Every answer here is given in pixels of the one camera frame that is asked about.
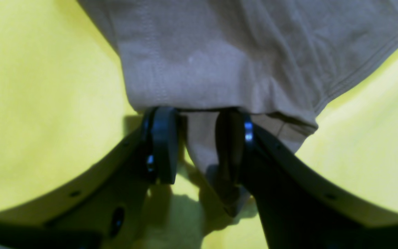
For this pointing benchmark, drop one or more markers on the brown T-shirt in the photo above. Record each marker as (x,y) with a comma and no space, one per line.
(282,61)

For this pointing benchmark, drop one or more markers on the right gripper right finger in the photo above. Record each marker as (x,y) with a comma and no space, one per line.
(298,208)

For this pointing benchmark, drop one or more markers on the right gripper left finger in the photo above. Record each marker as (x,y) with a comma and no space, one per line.
(100,209)

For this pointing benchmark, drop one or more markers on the yellow table cloth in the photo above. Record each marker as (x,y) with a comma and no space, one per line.
(63,105)

